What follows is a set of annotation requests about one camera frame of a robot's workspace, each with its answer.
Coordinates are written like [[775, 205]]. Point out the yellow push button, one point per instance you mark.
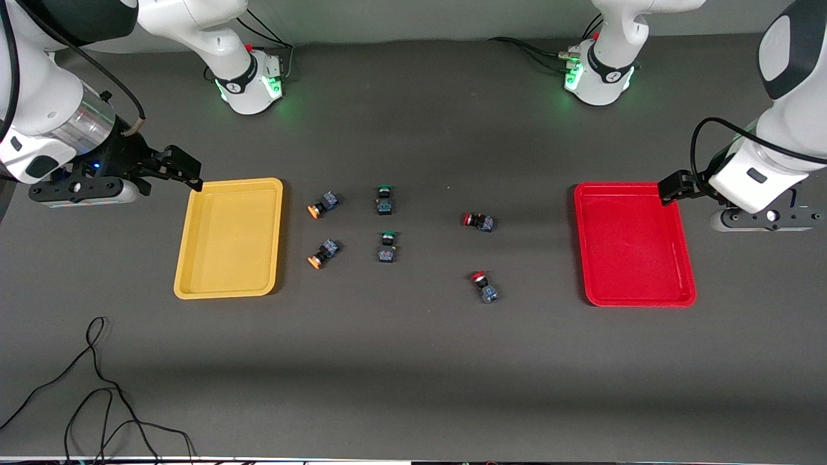
[[326, 203], [326, 250]]

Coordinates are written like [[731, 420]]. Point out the red push button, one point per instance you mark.
[[481, 223], [486, 292]]

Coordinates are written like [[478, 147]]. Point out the red plastic tray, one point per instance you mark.
[[633, 245]]

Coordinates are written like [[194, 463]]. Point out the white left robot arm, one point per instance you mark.
[[795, 135]]

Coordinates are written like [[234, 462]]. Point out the yellow plastic tray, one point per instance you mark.
[[226, 245]]

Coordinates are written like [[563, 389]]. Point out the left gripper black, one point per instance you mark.
[[699, 177]]

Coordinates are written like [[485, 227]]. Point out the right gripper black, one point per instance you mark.
[[121, 155]]

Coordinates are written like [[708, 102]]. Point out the green push button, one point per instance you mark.
[[387, 253], [385, 205]]

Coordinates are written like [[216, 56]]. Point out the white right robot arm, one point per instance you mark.
[[39, 84]]

